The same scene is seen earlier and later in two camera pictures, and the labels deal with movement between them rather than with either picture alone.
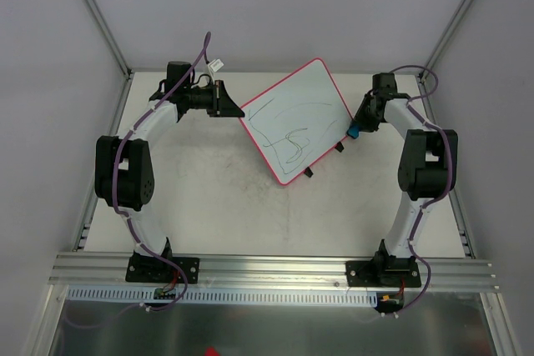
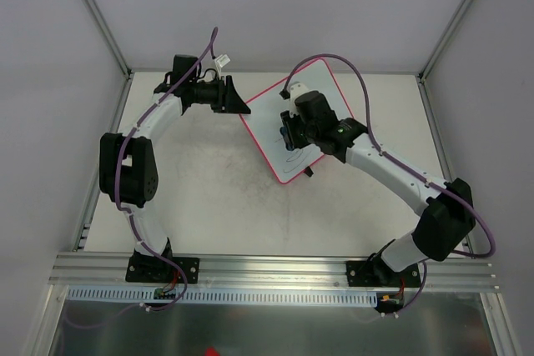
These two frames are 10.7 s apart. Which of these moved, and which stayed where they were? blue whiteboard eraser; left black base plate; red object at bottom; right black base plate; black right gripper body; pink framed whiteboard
Moved: black right gripper body; blue whiteboard eraser
Stayed: pink framed whiteboard; red object at bottom; left black base plate; right black base plate
